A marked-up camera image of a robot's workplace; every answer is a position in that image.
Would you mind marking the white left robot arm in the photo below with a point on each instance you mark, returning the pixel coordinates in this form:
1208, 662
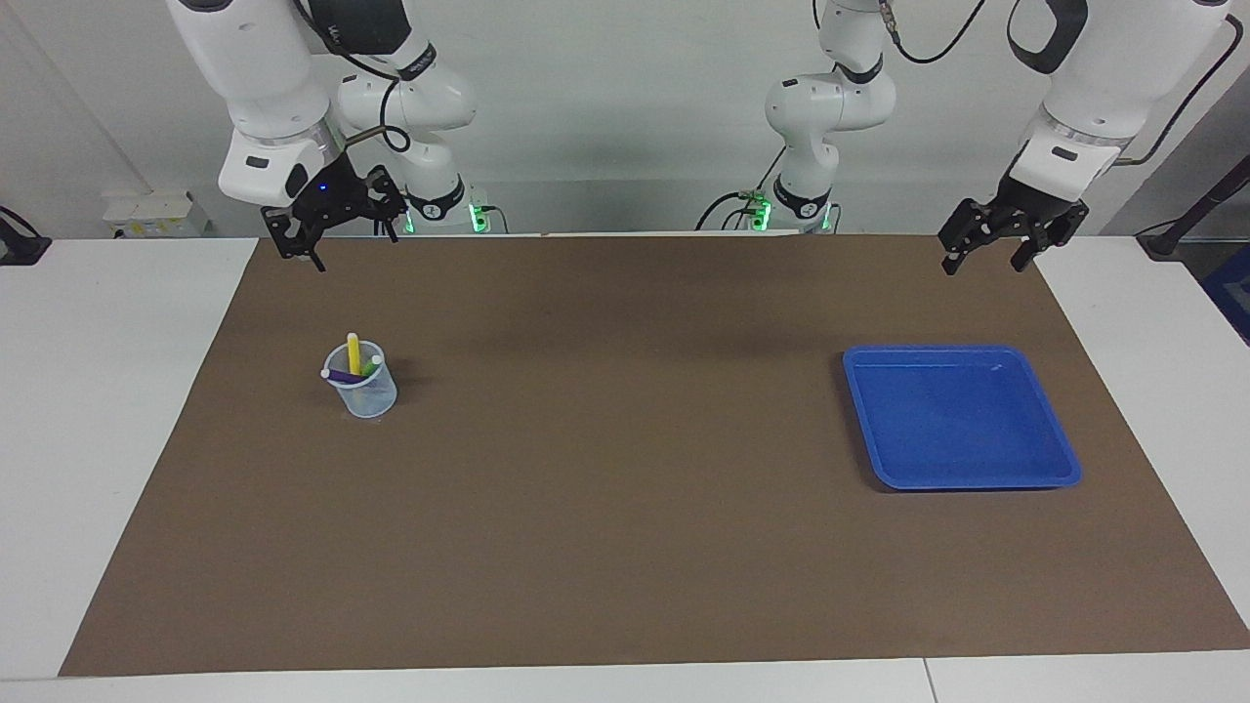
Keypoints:
1104, 88

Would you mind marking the purple marker pen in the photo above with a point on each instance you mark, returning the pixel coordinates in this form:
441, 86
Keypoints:
340, 375

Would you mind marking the green marker pen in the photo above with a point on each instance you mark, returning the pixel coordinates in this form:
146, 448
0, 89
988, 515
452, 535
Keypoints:
372, 366

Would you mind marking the brown table mat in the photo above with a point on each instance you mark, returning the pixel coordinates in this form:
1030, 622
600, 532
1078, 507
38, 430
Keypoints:
625, 508

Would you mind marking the white power strip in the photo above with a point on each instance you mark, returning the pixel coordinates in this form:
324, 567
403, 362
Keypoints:
156, 215

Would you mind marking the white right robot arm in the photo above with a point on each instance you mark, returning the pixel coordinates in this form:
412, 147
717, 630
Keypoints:
264, 88

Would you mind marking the black slanted pole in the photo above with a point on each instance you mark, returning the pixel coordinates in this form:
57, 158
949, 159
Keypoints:
1196, 210

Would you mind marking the blue box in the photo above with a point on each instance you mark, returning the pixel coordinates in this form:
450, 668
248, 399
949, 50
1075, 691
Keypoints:
1232, 293

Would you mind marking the blue plastic tray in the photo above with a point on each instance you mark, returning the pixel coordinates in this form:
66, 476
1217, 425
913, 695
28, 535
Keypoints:
977, 439

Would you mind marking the black clamp mount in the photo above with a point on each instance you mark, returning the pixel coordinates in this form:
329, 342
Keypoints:
20, 244

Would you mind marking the translucent plastic cup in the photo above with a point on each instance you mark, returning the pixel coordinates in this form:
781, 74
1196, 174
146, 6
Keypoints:
366, 398

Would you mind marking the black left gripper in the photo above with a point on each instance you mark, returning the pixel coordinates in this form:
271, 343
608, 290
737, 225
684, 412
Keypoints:
1020, 220

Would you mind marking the yellow marker pen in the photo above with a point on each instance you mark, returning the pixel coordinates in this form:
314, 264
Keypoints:
354, 353

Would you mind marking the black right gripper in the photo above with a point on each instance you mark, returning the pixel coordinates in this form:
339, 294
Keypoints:
337, 200

